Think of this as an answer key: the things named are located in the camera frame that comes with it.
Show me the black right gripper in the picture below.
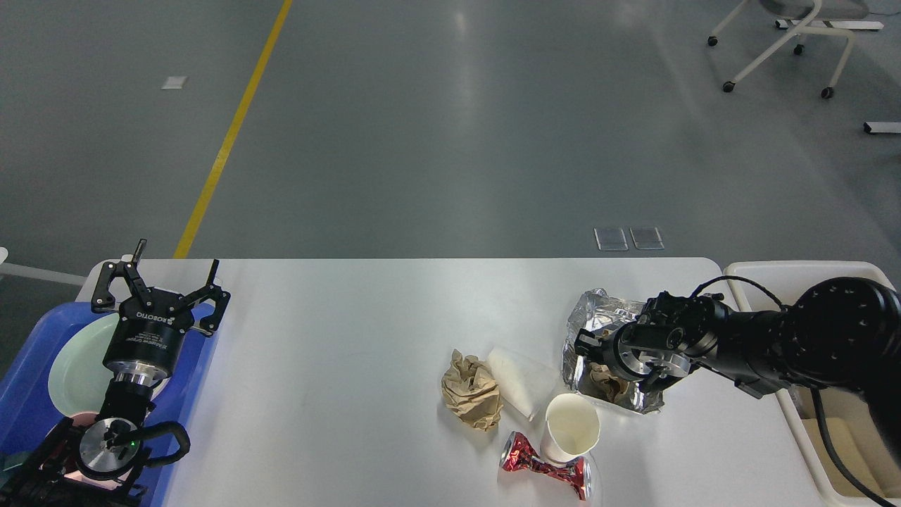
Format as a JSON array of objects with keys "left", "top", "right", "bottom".
[{"left": 574, "top": 324, "right": 694, "bottom": 384}]

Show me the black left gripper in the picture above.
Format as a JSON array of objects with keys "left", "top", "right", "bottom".
[{"left": 91, "top": 239, "right": 232, "bottom": 387}]

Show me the silver foil container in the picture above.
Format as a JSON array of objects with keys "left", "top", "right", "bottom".
[{"left": 561, "top": 288, "right": 665, "bottom": 415}]

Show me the brown paper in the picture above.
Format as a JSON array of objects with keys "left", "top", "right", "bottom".
[{"left": 583, "top": 361, "right": 631, "bottom": 403}]

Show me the mint green plate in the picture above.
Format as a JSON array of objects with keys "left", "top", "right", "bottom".
[{"left": 48, "top": 313, "right": 170, "bottom": 418}]

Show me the brown paper bag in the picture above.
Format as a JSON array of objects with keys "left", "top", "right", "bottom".
[{"left": 802, "top": 417, "right": 886, "bottom": 501}]

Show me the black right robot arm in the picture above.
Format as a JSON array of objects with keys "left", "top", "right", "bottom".
[{"left": 574, "top": 277, "right": 900, "bottom": 506}]

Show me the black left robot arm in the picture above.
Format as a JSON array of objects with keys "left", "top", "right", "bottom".
[{"left": 2, "top": 239, "right": 231, "bottom": 506}]

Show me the white crushed paper cup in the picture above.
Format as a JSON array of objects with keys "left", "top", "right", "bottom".
[{"left": 487, "top": 346, "right": 559, "bottom": 421}]

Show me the crumpled brown paper ball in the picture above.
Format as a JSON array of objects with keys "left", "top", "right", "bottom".
[{"left": 440, "top": 349, "right": 504, "bottom": 432}]

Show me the pink ribbed mug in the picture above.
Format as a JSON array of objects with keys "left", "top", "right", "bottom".
[{"left": 39, "top": 412, "right": 146, "bottom": 491}]

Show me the crushed red can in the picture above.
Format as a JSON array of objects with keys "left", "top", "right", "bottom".
[{"left": 498, "top": 431, "right": 593, "bottom": 501}]

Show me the white chair base leg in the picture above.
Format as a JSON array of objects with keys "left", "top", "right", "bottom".
[{"left": 1, "top": 246, "right": 87, "bottom": 287}]

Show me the beige plastic bin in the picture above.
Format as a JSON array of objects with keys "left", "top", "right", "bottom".
[{"left": 724, "top": 261, "right": 899, "bottom": 506}]

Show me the white table leg bar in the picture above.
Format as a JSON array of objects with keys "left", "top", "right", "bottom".
[{"left": 863, "top": 121, "right": 901, "bottom": 135}]

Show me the white rolling chair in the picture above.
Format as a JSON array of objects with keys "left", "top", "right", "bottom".
[{"left": 722, "top": 1, "right": 870, "bottom": 100}]

